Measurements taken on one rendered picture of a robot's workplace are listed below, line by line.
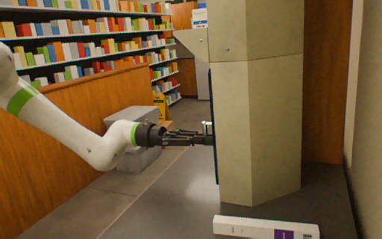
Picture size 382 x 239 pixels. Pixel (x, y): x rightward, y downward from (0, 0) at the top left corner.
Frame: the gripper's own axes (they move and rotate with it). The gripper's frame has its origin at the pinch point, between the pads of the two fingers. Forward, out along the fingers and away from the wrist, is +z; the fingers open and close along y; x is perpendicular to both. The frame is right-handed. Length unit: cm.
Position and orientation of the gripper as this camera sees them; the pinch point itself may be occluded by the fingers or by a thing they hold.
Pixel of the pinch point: (204, 139)
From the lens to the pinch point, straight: 95.6
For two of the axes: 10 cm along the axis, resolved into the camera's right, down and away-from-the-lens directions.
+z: 9.2, 0.3, -4.0
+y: 3.9, -2.9, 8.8
